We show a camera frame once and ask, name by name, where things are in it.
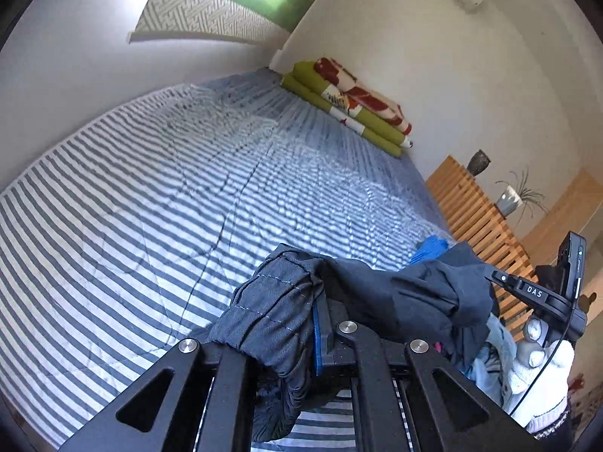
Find dark navy pants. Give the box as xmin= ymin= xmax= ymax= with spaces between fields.
xmin=208 ymin=243 xmax=498 ymax=443

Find blue white striped bedspread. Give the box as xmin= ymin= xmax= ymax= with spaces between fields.
xmin=1 ymin=69 xmax=448 ymax=446

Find light blue clothing pile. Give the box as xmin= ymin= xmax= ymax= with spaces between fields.
xmin=465 ymin=313 xmax=516 ymax=411

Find wooden slatted bench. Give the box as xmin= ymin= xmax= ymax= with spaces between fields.
xmin=424 ymin=155 xmax=540 ymax=343

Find dark ceramic vase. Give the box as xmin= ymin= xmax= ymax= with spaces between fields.
xmin=466 ymin=149 xmax=491 ymax=177

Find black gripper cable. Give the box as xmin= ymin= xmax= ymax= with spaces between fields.
xmin=506 ymin=262 xmax=583 ymax=417

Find red white patterned blanket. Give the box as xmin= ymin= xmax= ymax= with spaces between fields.
xmin=314 ymin=57 xmax=412 ymax=136

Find blue knit sweater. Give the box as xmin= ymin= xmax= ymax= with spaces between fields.
xmin=410 ymin=236 xmax=450 ymax=264

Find potted spider plant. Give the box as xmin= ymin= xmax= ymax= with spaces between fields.
xmin=496 ymin=167 xmax=549 ymax=218

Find green folded blanket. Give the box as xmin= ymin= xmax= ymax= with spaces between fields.
xmin=281 ymin=60 xmax=413 ymax=157

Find white gloved right hand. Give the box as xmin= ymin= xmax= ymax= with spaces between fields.
xmin=506 ymin=316 xmax=575 ymax=435

